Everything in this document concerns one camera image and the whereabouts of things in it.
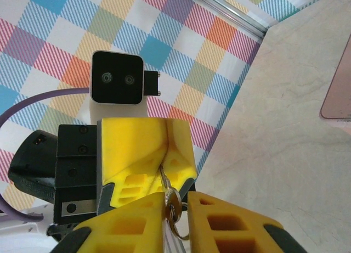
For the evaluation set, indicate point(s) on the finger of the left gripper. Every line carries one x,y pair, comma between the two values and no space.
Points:
129,148
182,151

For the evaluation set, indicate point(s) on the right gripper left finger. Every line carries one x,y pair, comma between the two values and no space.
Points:
123,231

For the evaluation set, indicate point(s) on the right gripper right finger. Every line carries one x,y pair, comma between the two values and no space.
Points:
233,233

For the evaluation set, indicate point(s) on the small silver key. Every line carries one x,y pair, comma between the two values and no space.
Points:
172,198

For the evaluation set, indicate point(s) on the pink box with couple print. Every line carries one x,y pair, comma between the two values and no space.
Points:
340,99

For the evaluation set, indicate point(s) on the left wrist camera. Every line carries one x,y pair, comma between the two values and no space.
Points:
118,77

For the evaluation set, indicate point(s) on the aluminium frame post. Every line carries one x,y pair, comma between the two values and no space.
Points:
235,13

